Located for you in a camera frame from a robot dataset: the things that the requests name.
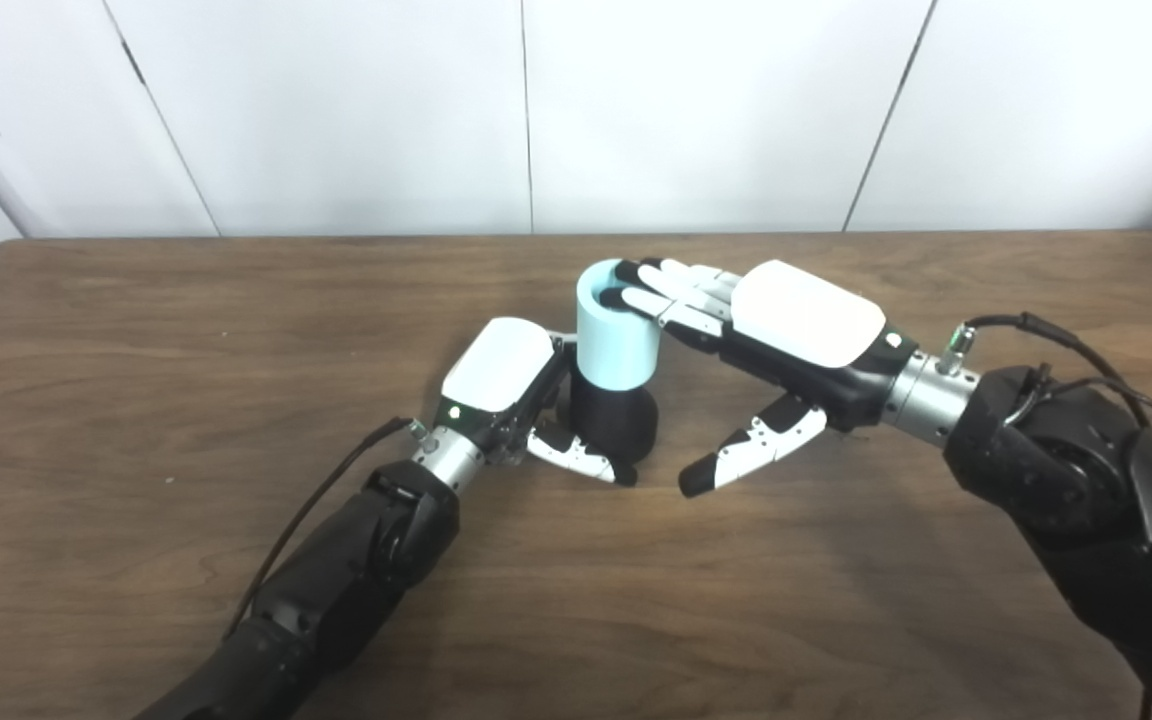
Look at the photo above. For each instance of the black and white right hand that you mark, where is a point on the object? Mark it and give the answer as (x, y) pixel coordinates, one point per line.
(806, 320)

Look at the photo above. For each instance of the black and white left hand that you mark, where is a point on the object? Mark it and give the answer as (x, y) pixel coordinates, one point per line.
(496, 365)

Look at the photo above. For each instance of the light blue cylinder cup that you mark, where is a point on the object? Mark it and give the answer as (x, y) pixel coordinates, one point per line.
(616, 345)

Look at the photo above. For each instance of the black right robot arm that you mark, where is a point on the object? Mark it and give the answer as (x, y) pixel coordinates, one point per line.
(1056, 460)

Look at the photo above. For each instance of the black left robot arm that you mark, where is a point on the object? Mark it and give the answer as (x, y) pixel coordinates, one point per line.
(336, 580)

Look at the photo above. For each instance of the black panel hinge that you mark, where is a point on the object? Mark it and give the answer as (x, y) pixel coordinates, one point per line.
(132, 60)

